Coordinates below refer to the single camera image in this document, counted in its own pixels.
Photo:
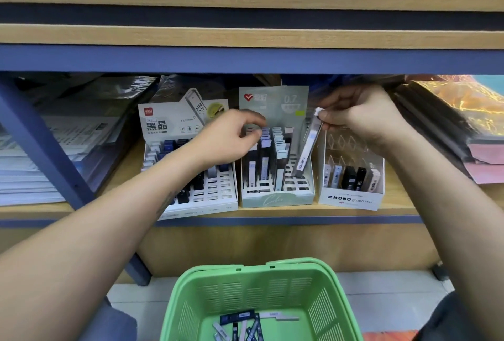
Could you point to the person's right hand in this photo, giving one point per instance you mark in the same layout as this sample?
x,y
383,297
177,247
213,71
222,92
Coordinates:
x,y
366,115

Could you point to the person's left hand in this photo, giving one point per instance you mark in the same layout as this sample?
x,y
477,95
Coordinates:
x,y
224,141

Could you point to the white display box red label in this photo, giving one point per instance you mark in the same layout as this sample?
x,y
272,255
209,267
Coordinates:
x,y
220,195

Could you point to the pale green display box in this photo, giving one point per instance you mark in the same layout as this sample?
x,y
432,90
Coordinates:
x,y
291,104

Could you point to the clear plastic display box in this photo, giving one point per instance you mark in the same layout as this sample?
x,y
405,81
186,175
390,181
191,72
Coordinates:
x,y
350,197

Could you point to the green plastic basket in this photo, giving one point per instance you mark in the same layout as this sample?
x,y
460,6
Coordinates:
x,y
252,274

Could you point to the pile of lead cases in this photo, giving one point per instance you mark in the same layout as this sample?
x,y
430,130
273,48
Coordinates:
x,y
244,325

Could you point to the person's left forearm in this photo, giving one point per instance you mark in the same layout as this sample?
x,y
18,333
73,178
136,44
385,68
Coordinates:
x,y
86,266

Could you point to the person's right forearm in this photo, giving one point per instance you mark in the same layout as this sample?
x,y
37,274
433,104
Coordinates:
x,y
453,226

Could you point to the dark plastic-wrapped packs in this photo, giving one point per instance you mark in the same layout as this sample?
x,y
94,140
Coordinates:
x,y
464,124

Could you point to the stack of wrapped paper packs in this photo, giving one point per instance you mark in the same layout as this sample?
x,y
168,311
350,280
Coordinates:
x,y
55,144

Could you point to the colourful printed mat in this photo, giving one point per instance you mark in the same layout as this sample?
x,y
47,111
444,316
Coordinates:
x,y
394,335

